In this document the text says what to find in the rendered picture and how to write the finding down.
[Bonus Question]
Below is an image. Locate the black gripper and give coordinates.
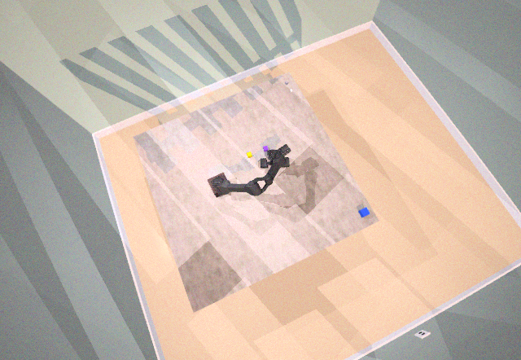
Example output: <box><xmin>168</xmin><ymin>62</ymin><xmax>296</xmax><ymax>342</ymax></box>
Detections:
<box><xmin>260</xmin><ymin>157</ymin><xmax>290</xmax><ymax>169</ymax></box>

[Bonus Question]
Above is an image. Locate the small blue block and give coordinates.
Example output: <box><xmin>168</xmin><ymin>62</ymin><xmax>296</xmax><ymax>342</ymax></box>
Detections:
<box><xmin>359</xmin><ymin>208</ymin><xmax>370</xmax><ymax>218</ymax></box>

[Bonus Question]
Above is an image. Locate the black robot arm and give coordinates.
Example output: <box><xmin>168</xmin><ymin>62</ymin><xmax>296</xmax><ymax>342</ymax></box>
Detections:
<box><xmin>211</xmin><ymin>144</ymin><xmax>291</xmax><ymax>196</ymax></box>

